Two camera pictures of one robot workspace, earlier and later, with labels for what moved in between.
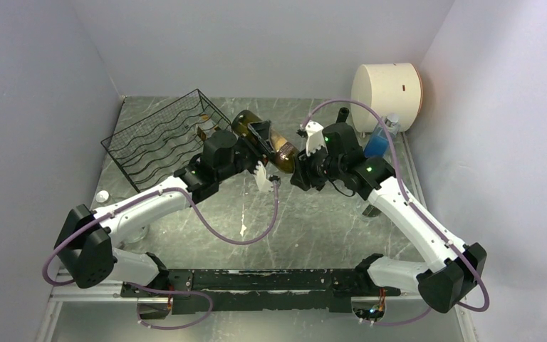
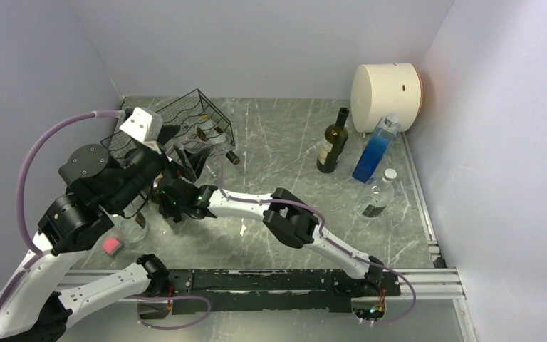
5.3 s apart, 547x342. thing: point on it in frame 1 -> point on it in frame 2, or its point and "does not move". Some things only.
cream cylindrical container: x=391 y=88 does not move
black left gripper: x=263 y=132 -> x=181 y=167
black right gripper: x=304 y=177 -> x=165 y=208
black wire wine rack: x=166 y=142 does not move
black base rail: x=220 y=290 does not move
